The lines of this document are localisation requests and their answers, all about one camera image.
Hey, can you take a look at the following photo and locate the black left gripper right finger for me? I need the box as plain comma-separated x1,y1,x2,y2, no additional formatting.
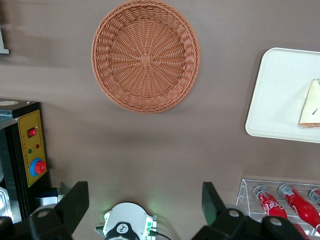
191,181,309,240

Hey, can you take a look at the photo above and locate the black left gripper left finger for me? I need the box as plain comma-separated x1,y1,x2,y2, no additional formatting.
0,181,90,240

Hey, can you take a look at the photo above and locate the triangle sandwich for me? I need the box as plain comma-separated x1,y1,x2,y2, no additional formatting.
297,78,320,130

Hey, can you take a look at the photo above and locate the beige plastic tray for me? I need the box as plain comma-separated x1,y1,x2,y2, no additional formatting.
244,47,320,144

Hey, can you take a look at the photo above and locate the round brown wicker basket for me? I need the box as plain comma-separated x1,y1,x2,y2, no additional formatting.
91,0,202,115

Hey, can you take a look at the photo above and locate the grey snack tray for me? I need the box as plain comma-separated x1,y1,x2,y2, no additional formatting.
0,27,10,55

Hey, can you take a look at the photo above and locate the clear acrylic bottle rack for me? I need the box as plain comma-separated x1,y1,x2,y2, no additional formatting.
235,178,320,237

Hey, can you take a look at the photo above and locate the red cola bottle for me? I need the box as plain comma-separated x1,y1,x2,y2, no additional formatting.
277,183,320,232
252,184,311,240
308,187,320,208

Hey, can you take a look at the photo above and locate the steel warmer pan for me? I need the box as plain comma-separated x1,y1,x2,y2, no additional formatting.
0,186,11,219

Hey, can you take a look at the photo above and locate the black food warmer machine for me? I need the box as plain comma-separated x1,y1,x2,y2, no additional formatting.
0,99,52,223

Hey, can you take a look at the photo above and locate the glass warmer cover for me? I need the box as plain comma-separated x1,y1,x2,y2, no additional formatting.
0,107,19,131

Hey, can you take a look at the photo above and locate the red knob with blue ring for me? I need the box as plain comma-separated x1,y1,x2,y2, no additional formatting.
29,157,48,177

